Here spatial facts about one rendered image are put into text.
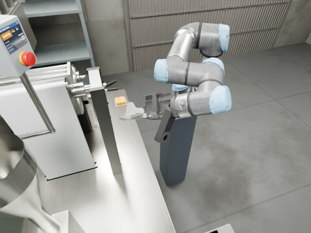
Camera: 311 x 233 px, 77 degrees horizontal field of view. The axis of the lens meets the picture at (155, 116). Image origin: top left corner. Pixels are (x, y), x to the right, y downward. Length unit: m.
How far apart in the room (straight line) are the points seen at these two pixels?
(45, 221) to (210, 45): 0.89
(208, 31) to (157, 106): 0.47
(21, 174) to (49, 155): 0.59
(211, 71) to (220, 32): 0.38
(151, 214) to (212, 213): 1.10
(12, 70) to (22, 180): 0.22
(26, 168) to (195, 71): 0.49
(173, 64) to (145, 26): 2.76
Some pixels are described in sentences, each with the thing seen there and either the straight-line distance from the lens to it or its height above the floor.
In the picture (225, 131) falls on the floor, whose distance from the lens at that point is 2.62.
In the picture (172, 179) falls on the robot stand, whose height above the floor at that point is 0.09.
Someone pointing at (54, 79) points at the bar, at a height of 1.44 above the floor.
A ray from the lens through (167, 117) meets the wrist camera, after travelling 0.62.
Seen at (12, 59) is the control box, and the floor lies 1.65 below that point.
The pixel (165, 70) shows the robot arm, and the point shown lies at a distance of 0.63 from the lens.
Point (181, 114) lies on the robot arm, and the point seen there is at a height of 1.43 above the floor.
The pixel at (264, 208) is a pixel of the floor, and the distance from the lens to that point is 2.20.
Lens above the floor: 1.83
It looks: 43 degrees down
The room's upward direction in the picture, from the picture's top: straight up
